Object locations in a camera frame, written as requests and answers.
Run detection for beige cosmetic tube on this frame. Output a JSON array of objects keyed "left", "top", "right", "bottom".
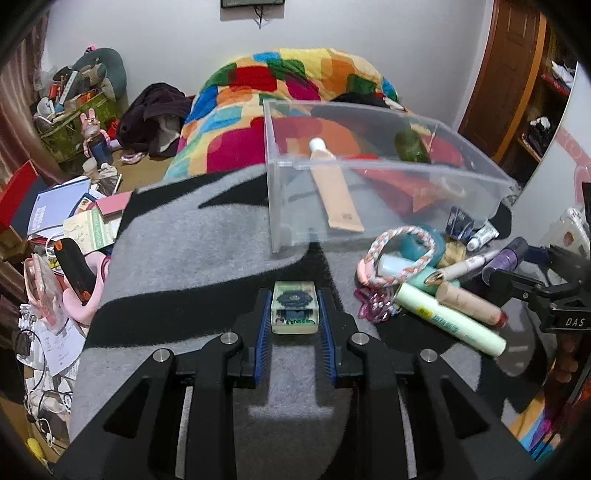
[{"left": 308, "top": 137, "right": 365, "bottom": 232}]

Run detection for white lipstick pen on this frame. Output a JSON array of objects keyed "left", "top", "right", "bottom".
[{"left": 427, "top": 251, "right": 499, "bottom": 283}]

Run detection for red box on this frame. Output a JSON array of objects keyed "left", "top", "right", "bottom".
[{"left": 0, "top": 161, "right": 40, "bottom": 232}]

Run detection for teal ring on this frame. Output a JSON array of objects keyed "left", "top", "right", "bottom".
[{"left": 399, "top": 226, "right": 448, "bottom": 268}]

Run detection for clear tape roll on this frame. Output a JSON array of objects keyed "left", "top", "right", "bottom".
[{"left": 434, "top": 178, "right": 467, "bottom": 197}]

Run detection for white box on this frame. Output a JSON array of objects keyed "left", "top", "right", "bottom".
[{"left": 551, "top": 208, "right": 591, "bottom": 259}]

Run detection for light green cosmetic tube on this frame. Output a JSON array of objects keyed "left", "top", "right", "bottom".
[{"left": 394, "top": 282, "right": 508, "bottom": 357}]

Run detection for wooden shelf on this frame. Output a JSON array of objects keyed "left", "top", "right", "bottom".
[{"left": 517, "top": 18, "right": 583, "bottom": 185}]

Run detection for black orange device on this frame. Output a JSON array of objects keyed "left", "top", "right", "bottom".
[{"left": 53, "top": 237, "right": 100, "bottom": 308}]

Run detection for pink rabbit toy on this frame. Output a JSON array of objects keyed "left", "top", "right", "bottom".
[{"left": 79, "top": 108, "right": 114, "bottom": 164}]

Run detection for small clear green case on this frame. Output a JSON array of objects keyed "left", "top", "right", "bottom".
[{"left": 270, "top": 281, "right": 319, "bottom": 334}]

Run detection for pink book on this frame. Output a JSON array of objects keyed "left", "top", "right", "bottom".
[{"left": 95, "top": 191, "right": 134, "bottom": 217}]

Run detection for dark clothes pile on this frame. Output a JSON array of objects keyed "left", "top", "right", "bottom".
[{"left": 117, "top": 83, "right": 195, "bottom": 160}]

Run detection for green storage bag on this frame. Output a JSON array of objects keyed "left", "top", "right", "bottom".
[{"left": 34, "top": 90, "right": 121, "bottom": 162}]

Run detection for person's right hand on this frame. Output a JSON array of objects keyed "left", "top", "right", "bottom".
[{"left": 551, "top": 330, "right": 583, "bottom": 384}]

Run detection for pink bead chain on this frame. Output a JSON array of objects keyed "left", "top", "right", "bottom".
[{"left": 355, "top": 288, "right": 402, "bottom": 324}]

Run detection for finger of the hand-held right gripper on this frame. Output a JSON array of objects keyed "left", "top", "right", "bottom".
[
  {"left": 524, "top": 244, "right": 591, "bottom": 284},
  {"left": 493, "top": 269, "right": 559, "bottom": 303}
]

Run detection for black clothes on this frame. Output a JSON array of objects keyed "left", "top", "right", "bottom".
[{"left": 331, "top": 91, "right": 407, "bottom": 112}]

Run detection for grey black blanket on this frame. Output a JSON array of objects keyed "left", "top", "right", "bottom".
[{"left": 69, "top": 164, "right": 550, "bottom": 462}]

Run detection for clear plastic storage box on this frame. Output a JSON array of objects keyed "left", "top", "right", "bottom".
[{"left": 263, "top": 98, "right": 520, "bottom": 254}]

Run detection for pile of white papers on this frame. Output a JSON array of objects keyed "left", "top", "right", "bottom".
[{"left": 18, "top": 305, "right": 84, "bottom": 384}]

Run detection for small white tube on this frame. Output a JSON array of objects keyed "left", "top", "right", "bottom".
[{"left": 466, "top": 224, "right": 500, "bottom": 251}]

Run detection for wooden door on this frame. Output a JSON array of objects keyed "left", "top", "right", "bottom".
[{"left": 457, "top": 0, "right": 548, "bottom": 164}]

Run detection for pink plastic holder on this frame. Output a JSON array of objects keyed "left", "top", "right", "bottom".
[{"left": 60, "top": 256, "right": 114, "bottom": 326}]

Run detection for colorful patchwork blanket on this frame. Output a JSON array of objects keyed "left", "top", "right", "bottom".
[{"left": 164, "top": 47, "right": 467, "bottom": 185}]

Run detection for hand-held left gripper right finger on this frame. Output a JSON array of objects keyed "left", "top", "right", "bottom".
[{"left": 316, "top": 288, "right": 541, "bottom": 480}]

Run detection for dark blue small box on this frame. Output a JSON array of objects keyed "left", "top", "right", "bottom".
[{"left": 445, "top": 206, "right": 475, "bottom": 238}]

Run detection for dark green bottle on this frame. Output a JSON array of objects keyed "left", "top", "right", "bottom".
[{"left": 394, "top": 129, "right": 432, "bottom": 163}]

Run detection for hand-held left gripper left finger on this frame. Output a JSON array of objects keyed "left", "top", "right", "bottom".
[{"left": 55, "top": 288, "right": 273, "bottom": 480}]

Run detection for pale blue small bottle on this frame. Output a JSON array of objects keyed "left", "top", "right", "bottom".
[{"left": 378, "top": 255, "right": 419, "bottom": 278}]

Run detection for purple bottle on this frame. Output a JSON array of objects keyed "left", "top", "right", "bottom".
[{"left": 482, "top": 237, "right": 529, "bottom": 284}]

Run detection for pink braided bracelet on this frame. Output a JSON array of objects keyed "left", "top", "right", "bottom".
[{"left": 367, "top": 226, "right": 437, "bottom": 284}]

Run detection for grey plush pillow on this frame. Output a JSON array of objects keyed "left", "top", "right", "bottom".
[{"left": 69, "top": 46, "right": 127, "bottom": 102}]

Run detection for brown curtain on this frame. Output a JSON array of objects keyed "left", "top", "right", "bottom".
[{"left": 0, "top": 14, "right": 61, "bottom": 185}]

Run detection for white curved panel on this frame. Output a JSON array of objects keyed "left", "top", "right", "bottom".
[{"left": 512, "top": 60, "right": 591, "bottom": 259}]

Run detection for wall-mounted black screen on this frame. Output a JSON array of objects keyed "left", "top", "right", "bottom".
[{"left": 221, "top": 0, "right": 284, "bottom": 10}]

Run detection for beige cylinder tube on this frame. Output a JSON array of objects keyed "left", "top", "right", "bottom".
[{"left": 436, "top": 281, "right": 507, "bottom": 329}]

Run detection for green booklet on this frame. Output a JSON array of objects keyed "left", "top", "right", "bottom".
[{"left": 62, "top": 208, "right": 116, "bottom": 254}]

